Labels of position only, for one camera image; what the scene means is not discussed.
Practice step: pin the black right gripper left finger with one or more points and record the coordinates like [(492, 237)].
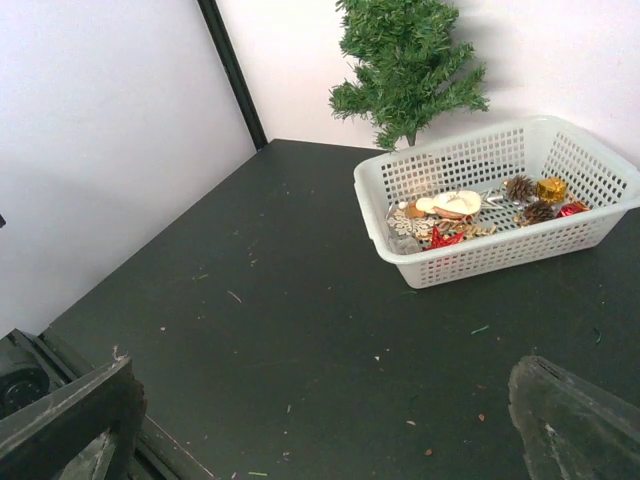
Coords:
[(84, 430)]

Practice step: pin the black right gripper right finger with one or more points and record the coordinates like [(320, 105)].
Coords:
[(570, 428)]

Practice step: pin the white plastic mesh basket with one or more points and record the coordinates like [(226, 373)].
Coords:
[(481, 160)]

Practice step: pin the small green christmas tree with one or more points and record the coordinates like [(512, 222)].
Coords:
[(408, 68)]

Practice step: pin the gold merry christmas sign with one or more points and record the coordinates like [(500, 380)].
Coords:
[(465, 230)]

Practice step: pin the brown pine cone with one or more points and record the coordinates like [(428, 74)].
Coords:
[(537, 212), (520, 188)]

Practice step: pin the red gift box ornament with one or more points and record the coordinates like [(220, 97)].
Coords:
[(572, 208)]

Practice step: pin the red glitter star ornament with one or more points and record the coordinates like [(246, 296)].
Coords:
[(440, 240)]

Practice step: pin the gold gift box ornament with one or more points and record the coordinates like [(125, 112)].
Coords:
[(551, 190)]

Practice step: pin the silver star ornament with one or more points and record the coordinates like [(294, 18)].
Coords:
[(492, 199)]

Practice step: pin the white snowflake ornament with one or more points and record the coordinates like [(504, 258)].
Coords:
[(404, 225)]

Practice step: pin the black frame post left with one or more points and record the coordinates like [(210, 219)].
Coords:
[(224, 47)]

